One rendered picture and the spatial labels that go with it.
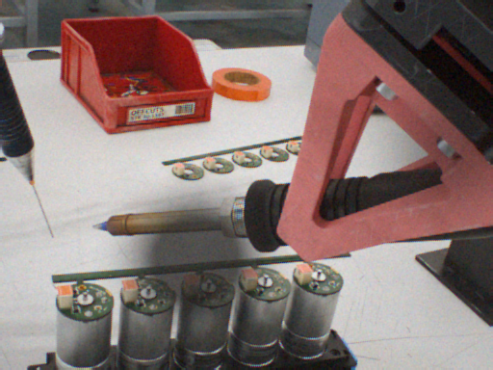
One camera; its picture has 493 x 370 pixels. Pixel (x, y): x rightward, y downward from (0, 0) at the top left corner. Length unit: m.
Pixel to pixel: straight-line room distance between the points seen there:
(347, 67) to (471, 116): 0.03
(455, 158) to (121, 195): 0.36
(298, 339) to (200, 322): 0.06
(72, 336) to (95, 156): 0.27
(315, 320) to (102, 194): 0.22
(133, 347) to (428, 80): 0.20
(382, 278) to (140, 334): 0.20
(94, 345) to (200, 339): 0.05
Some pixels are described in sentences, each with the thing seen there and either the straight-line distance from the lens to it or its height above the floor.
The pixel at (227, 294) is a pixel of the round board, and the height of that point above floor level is 0.81.
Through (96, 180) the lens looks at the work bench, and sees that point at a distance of 0.53.
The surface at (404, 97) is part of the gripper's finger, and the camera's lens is 0.18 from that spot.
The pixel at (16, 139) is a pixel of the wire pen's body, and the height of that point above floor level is 0.91.
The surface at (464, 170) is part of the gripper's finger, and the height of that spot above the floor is 0.94.
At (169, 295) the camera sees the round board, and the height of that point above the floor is 0.81.
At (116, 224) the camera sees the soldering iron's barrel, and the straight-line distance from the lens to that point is 0.27.
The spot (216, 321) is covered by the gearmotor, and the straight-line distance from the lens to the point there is 0.33.
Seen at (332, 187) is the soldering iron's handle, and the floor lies 0.91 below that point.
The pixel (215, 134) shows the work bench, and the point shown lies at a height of 0.75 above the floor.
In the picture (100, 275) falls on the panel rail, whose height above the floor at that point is 0.81.
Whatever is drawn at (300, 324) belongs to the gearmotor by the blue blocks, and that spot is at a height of 0.79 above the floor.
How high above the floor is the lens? 1.01
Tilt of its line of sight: 29 degrees down
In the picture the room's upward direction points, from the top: 10 degrees clockwise
